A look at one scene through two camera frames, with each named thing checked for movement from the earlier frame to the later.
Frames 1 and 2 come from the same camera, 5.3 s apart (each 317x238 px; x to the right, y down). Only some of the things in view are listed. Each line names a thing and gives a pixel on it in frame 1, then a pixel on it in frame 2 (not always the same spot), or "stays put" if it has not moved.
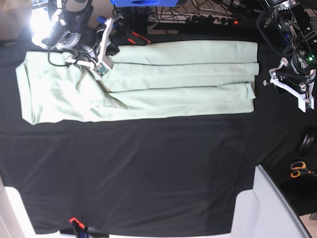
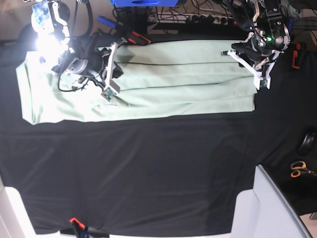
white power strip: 211,19 stays put
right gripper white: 302,99 to 257,75
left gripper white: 102,66 to 112,87
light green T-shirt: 144,81 stays put
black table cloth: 165,175 stays put
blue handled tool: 100,19 stays put
